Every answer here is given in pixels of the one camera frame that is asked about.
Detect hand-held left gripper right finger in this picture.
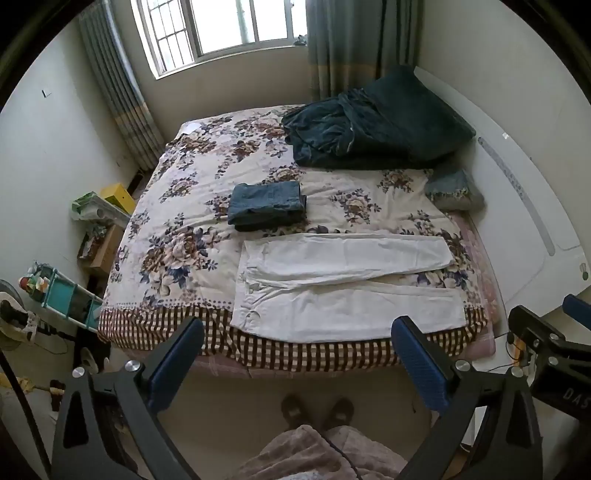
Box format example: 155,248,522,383
390,315,543,480

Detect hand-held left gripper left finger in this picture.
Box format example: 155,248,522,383
52,316,205,480

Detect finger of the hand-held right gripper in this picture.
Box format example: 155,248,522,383
562,294,591,331
507,305,591,370

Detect white pants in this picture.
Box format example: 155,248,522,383
230,232,467,344

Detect white slipper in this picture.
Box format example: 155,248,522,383
79,346,101,376

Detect person's right shoe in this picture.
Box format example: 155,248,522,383
322,397,356,433

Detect person's shoe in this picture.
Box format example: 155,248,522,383
281,394,308,433
322,397,356,433

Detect teal storage shelf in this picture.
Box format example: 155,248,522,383
18,261,105,331

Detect person's left shoe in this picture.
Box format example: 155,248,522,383
281,394,308,433

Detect cardboard box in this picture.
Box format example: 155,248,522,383
78,224,125,278

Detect floral printed blanket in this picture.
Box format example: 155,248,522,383
98,104,491,371

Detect white headboard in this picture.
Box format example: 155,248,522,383
412,66,591,319

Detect person's pink pajama legs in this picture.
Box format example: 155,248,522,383
230,424,411,480

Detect blue-grey pillow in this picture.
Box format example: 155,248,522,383
424,168,485,212

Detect white and green box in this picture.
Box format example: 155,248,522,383
71,192,133,230

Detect yellow box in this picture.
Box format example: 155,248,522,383
100,183,136,216

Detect standing fan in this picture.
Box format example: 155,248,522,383
0,278,40,346

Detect folded blue jeans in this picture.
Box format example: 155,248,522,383
226,180,308,232

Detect dark green quilt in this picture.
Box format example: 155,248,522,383
281,65,477,171

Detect grey-green striped curtain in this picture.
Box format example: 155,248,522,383
306,0,422,101
78,4,166,172

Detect window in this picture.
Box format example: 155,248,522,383
130,0,309,80

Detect black cable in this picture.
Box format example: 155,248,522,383
322,428,366,480

